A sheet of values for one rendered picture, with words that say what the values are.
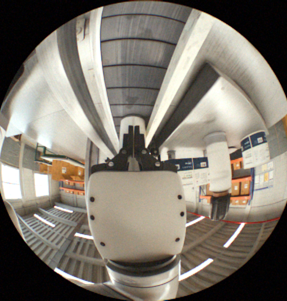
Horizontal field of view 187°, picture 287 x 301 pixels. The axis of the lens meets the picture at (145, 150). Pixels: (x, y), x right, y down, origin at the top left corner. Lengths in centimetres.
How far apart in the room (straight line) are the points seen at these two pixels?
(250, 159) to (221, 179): 24
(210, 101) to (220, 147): 17
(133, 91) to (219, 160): 28
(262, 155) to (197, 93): 42
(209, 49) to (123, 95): 17
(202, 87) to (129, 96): 12
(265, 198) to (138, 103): 479
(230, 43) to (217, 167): 33
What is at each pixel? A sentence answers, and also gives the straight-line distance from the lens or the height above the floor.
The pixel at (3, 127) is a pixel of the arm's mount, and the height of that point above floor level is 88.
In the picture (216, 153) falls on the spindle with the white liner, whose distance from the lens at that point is 33.
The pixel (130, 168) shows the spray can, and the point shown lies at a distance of 16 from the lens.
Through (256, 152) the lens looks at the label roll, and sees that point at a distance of 51.
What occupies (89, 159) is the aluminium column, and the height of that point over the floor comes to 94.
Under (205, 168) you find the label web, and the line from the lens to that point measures 56.
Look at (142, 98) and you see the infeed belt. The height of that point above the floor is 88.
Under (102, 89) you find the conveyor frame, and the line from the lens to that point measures 16.
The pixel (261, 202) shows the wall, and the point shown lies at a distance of 482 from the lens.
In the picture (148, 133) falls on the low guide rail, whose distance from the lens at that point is 19.
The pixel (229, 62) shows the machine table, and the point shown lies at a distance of 23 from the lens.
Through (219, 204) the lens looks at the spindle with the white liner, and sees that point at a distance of 34.
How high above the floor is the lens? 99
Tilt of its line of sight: 15 degrees down
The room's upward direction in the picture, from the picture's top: 178 degrees clockwise
